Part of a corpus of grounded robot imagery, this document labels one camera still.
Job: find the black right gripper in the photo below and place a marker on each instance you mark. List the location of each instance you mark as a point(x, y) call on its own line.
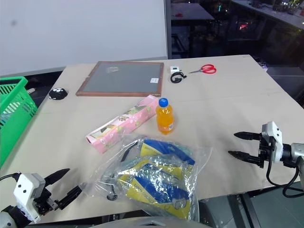
point(264, 152)

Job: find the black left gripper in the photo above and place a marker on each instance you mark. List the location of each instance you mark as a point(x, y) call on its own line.
point(45, 200)

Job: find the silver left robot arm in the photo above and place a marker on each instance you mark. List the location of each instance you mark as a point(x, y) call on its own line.
point(7, 219)

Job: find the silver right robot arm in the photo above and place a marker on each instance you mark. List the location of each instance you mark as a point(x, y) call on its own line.
point(294, 154)

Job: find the green plastic basket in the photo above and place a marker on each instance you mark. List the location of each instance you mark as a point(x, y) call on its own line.
point(14, 111)

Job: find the orange juice bottle blue cap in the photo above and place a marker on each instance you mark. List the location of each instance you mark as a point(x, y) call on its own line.
point(165, 118)

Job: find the pink printed long box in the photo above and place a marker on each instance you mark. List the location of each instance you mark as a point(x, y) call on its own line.
point(123, 122)

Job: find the clear bag blue yellow packs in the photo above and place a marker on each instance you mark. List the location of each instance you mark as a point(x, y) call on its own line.
point(154, 171)

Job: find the small black round object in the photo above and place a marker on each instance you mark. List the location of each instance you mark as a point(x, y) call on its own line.
point(58, 93)

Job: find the grey rounded robot body part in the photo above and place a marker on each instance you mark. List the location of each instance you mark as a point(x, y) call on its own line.
point(152, 222)

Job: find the small white box device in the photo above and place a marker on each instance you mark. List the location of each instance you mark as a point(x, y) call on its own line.
point(174, 69)

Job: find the wooden framed dark board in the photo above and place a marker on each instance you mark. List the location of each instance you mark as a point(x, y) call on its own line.
point(122, 79)

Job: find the grey background workbench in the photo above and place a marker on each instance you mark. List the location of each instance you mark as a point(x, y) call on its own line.
point(268, 14)

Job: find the dark background table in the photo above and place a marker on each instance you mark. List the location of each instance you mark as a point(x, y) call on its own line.
point(190, 14)

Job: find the white whiteboard panel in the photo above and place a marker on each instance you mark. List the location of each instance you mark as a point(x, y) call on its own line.
point(80, 31)

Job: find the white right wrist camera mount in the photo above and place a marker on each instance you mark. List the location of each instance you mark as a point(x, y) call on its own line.
point(273, 139)

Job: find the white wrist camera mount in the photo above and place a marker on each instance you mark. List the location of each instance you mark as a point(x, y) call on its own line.
point(273, 139)
point(26, 192)

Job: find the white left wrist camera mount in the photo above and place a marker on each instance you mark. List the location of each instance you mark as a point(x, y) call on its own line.
point(26, 192)

